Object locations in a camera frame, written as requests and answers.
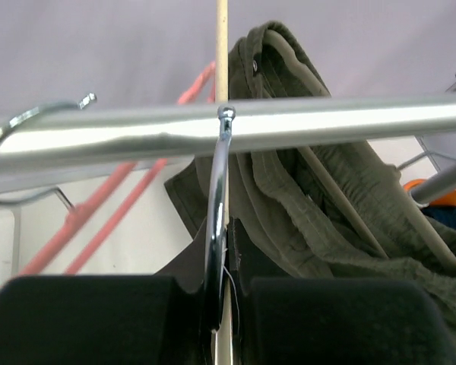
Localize olive green shorts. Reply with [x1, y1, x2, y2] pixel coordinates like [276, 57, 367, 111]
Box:
[165, 21, 456, 347]

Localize white and steel clothes rack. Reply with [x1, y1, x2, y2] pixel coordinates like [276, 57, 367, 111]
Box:
[0, 94, 456, 267]

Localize pink hanger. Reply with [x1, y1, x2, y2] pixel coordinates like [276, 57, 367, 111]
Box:
[0, 60, 217, 277]

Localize navy blue shorts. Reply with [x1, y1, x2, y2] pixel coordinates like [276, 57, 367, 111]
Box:
[421, 205, 456, 230]

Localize orange plastic basket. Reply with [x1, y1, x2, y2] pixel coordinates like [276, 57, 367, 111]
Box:
[403, 179, 456, 207]

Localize grey hanger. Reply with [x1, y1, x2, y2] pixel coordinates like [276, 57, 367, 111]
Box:
[298, 142, 456, 276]

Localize beige hanger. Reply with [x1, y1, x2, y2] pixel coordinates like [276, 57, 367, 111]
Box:
[204, 0, 236, 365]

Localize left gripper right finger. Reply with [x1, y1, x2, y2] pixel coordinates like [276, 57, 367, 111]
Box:
[228, 221, 456, 364]

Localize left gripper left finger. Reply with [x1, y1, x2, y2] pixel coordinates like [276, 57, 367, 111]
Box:
[0, 228, 211, 364]

